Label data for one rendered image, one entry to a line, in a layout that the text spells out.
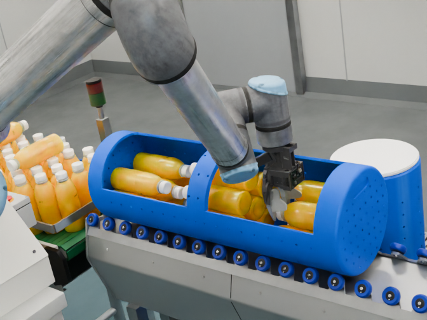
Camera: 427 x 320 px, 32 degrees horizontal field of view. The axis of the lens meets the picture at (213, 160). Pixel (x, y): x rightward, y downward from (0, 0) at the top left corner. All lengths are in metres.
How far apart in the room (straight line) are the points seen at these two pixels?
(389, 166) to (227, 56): 4.26
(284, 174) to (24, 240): 0.66
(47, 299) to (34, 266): 0.08
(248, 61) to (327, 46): 0.78
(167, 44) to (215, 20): 5.19
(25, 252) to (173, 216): 0.48
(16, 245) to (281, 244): 0.66
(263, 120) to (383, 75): 3.97
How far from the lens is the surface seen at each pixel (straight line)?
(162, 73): 1.27
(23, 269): 1.82
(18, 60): 1.48
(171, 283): 2.27
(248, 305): 2.10
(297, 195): 1.96
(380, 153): 2.41
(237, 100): 1.78
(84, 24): 1.37
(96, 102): 2.90
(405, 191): 2.33
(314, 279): 1.94
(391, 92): 5.73
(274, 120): 1.80
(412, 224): 2.40
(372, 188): 1.93
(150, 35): 1.24
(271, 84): 1.78
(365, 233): 1.93
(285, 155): 1.85
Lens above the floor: 2.03
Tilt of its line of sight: 23 degrees down
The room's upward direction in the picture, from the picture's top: 10 degrees counter-clockwise
